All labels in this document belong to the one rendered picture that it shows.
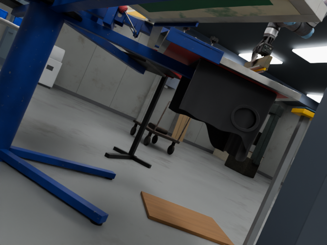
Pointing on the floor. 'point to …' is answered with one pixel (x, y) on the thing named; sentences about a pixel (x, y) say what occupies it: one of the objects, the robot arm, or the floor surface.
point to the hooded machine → (51, 67)
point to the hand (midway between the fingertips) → (254, 67)
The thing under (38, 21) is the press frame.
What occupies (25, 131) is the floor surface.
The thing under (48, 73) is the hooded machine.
